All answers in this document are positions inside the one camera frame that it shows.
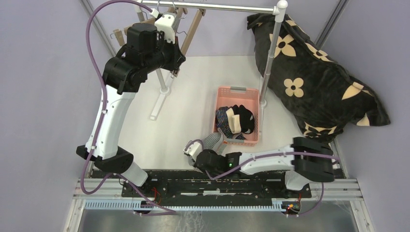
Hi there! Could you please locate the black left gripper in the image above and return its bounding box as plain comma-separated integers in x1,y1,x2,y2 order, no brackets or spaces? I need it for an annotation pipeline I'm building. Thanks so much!
144,32,186,73

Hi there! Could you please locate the beige hanger of grey underwear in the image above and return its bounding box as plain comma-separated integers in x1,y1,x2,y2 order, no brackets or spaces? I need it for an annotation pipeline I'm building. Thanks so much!
175,9,206,56

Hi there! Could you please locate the grey striped underwear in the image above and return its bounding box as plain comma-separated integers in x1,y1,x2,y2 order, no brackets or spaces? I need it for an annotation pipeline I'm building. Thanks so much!
203,132,228,155

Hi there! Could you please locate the dark blue striped underwear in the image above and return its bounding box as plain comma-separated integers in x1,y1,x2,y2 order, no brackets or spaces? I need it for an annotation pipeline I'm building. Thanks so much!
215,106,246,140

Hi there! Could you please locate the beige hanger of striped underwear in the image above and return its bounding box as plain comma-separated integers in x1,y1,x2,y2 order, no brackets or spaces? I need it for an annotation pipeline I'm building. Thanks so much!
162,7,180,19

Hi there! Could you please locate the black underwear beige waistband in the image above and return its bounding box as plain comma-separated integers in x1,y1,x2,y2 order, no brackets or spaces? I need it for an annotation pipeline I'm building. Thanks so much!
225,105,255,134

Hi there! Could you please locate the beige hanger of black underwear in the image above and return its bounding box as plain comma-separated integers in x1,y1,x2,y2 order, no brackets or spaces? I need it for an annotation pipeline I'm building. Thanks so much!
174,7,188,26

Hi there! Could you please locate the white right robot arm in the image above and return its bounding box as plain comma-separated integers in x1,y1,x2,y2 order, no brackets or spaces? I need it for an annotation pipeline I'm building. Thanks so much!
183,137,340,197

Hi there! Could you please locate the empty beige clip hanger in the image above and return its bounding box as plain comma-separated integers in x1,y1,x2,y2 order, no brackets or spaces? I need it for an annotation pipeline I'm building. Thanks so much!
110,18,155,46

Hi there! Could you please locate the pink plastic basket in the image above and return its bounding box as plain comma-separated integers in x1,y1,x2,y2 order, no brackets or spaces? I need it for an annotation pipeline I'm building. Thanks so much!
214,87,260,146

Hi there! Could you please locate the metal clothes rack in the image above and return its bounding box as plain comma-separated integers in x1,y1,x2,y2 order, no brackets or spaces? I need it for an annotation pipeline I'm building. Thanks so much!
150,0,288,120

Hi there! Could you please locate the black floral blanket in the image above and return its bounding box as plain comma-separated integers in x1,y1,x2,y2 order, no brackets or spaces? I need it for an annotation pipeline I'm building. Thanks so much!
247,12,391,143

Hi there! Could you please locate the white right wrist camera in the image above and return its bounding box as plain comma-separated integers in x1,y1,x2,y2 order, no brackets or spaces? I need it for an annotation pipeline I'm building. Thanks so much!
183,139,204,158

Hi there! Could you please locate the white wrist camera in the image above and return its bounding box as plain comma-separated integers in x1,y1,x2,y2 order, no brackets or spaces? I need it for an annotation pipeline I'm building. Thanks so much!
183,139,204,158
150,8,176,44

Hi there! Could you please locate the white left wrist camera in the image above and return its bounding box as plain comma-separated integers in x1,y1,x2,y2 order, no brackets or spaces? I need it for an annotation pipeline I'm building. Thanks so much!
150,8,176,44

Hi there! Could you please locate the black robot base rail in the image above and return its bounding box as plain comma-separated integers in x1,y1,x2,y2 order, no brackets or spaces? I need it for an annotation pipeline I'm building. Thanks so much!
91,169,313,209

